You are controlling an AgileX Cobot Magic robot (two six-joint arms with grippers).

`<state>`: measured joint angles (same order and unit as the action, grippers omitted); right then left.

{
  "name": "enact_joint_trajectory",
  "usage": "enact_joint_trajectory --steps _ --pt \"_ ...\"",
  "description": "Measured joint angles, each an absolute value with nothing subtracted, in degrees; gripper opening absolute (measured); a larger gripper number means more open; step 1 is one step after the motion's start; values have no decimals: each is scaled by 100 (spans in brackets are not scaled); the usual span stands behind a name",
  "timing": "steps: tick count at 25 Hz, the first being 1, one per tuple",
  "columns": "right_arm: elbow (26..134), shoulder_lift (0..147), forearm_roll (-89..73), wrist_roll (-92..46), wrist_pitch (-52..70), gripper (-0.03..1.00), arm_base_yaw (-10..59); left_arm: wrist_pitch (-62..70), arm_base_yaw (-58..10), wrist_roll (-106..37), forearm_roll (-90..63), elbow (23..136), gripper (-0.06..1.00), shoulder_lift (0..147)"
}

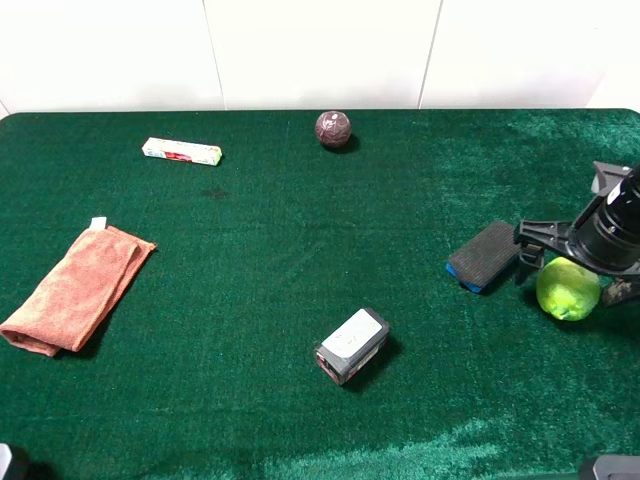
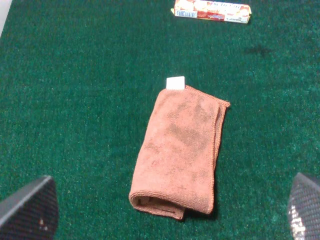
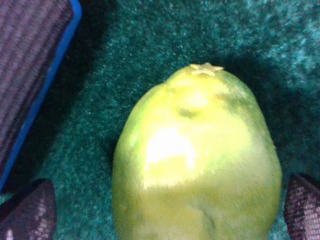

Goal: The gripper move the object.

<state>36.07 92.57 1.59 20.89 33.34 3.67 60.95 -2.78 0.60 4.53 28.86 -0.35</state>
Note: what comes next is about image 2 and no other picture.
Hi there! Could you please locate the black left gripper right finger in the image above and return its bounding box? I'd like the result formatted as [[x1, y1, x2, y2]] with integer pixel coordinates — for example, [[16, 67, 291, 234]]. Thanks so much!
[[287, 172, 320, 240]]

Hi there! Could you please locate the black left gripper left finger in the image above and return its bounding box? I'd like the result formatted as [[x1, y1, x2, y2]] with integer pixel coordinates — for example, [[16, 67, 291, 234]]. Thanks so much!
[[0, 175, 59, 240]]

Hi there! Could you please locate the folded orange microfiber cloth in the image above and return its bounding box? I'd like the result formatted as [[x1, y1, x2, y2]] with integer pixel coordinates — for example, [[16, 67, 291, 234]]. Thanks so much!
[[129, 76, 230, 220]]

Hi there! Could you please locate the green felt table cover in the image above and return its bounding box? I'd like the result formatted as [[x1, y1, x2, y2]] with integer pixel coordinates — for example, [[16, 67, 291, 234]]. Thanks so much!
[[0, 0, 320, 240]]

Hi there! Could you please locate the long candy stick pack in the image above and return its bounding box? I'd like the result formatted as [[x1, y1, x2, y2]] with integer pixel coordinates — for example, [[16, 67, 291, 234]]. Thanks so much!
[[170, 0, 252, 24]]

